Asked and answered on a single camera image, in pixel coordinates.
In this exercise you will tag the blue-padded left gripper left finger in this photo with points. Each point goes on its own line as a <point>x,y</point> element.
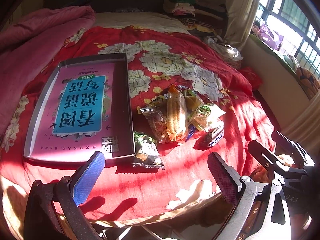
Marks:
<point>85,177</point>

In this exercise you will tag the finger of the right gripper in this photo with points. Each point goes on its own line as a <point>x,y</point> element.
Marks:
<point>265,157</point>
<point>287,144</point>

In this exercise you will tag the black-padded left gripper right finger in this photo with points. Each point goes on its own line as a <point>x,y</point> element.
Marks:
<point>226,178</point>

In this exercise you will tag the blue white wafer bar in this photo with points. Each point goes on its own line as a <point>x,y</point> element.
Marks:
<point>212,138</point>

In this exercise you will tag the green milk stick snack packet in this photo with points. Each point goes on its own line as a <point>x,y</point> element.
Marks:
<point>207,117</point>

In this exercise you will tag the black green pea snack packet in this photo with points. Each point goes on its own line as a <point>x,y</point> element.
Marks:
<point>146,154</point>

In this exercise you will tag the orange long cracker packet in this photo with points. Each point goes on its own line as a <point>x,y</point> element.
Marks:
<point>177,127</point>

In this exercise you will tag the clear meat floss cake packet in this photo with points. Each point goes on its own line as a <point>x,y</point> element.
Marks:
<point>192,99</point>

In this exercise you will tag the clear round pastry packet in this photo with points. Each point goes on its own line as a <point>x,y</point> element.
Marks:
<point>158,124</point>

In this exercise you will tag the yellow candy packet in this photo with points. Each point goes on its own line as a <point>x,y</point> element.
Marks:
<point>155,105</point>

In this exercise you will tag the orange patterned cushion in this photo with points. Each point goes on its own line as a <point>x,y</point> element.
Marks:
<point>308,82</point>

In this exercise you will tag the pink and blue book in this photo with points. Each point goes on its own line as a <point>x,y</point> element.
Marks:
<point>75,115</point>

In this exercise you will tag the red plastic bag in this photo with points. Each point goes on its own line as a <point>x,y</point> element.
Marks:
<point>252,77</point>

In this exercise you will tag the white grey cloth bundle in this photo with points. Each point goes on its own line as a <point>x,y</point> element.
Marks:
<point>224,49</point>

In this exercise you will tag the window with metal bars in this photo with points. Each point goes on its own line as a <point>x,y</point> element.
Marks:
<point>286,29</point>

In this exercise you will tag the pink plush blanket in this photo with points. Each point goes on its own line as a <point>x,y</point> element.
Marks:
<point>29,45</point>

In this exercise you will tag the beige curtain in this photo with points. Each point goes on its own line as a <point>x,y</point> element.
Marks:
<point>241,15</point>

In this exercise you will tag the pile of folded clothes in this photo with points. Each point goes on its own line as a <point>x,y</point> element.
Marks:
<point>200,17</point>

